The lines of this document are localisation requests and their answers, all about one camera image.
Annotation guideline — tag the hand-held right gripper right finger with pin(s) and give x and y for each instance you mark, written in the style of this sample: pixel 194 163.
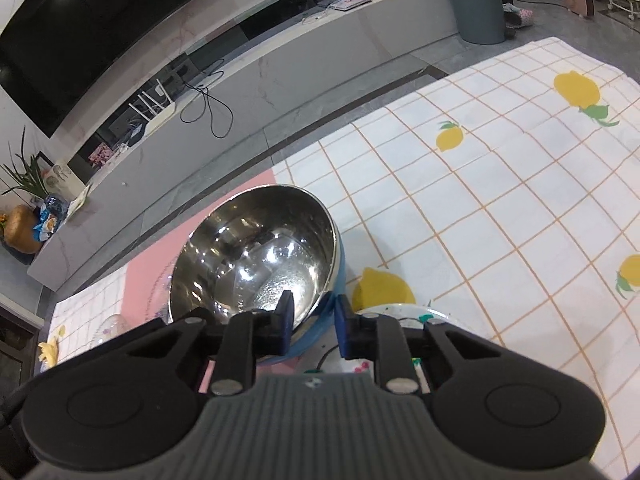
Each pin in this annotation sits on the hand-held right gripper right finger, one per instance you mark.
pixel 343 329

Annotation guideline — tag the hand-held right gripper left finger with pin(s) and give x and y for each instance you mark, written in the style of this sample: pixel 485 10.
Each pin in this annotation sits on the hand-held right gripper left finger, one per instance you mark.
pixel 286 321

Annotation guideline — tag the steel bowl with blue outside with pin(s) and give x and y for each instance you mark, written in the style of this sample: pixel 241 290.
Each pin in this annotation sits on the steel bowl with blue outside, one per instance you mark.
pixel 250 260

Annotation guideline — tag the scalloped clear glass plate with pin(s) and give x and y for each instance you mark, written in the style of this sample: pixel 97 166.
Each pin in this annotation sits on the scalloped clear glass plate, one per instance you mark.
pixel 159 292

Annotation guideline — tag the white speckled plate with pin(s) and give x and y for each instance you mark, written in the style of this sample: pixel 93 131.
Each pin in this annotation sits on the white speckled plate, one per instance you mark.
pixel 415 312

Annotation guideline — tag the pink paper mat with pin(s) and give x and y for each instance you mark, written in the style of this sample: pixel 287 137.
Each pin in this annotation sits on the pink paper mat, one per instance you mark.
pixel 145 285

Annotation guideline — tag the small clear glass bowl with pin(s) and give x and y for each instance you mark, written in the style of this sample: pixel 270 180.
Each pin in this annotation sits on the small clear glass bowl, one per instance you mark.
pixel 115 327

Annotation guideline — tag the lemon print checked tablecloth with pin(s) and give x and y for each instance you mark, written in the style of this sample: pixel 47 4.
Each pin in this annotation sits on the lemon print checked tablecloth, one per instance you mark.
pixel 500 210

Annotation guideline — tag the white router with antennas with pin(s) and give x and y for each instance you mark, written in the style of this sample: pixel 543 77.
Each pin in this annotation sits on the white router with antennas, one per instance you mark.
pixel 160 112

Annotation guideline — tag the grey marble television cabinet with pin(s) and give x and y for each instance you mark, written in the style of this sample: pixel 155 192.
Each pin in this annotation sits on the grey marble television cabinet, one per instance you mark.
pixel 300 75

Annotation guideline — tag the pink patterned box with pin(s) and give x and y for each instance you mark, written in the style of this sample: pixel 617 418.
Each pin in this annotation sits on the pink patterned box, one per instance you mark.
pixel 102 153

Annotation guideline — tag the blue snack packets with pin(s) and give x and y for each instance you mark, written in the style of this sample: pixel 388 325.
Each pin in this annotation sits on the blue snack packets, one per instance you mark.
pixel 50 210

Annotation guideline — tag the white printed vase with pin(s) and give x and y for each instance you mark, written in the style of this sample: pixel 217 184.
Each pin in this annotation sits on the white printed vase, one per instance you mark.
pixel 62 180

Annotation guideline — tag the dark wooden cabinet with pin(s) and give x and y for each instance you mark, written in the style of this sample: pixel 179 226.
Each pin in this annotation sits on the dark wooden cabinet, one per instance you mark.
pixel 17 340

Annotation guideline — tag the gold round vase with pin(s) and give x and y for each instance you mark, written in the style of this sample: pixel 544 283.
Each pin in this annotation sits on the gold round vase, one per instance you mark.
pixel 22 230

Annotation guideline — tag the green leafy plant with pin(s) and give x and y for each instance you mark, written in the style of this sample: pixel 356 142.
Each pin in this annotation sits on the green leafy plant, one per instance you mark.
pixel 27 172

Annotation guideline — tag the pink notebook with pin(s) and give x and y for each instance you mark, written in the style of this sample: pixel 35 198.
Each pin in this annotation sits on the pink notebook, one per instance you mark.
pixel 350 3

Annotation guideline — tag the black curved television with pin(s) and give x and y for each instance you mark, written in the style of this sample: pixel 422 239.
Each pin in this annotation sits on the black curved television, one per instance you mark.
pixel 100 25

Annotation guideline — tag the grey round trash can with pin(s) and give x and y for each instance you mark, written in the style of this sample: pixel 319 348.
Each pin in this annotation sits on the grey round trash can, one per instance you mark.
pixel 477 5

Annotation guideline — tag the pink slippers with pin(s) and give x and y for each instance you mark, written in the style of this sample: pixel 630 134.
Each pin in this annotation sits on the pink slippers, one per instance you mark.
pixel 517 15

